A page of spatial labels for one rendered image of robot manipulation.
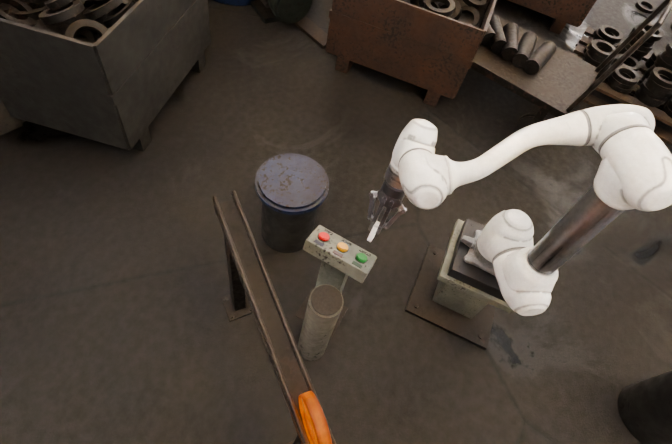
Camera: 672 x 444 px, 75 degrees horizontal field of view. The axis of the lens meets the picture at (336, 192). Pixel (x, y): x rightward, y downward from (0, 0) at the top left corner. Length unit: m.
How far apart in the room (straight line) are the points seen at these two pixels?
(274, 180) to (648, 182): 1.30
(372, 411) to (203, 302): 0.86
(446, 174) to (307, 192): 0.87
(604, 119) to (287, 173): 1.19
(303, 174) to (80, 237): 1.10
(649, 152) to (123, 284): 1.99
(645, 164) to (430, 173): 0.52
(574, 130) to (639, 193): 0.23
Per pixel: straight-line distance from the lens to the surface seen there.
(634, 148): 1.33
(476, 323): 2.26
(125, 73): 2.29
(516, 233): 1.74
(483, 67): 3.03
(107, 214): 2.42
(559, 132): 1.37
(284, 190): 1.87
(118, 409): 2.04
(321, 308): 1.53
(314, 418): 1.17
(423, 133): 1.23
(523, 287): 1.66
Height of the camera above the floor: 1.93
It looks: 53 degrees down
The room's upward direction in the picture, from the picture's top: 14 degrees clockwise
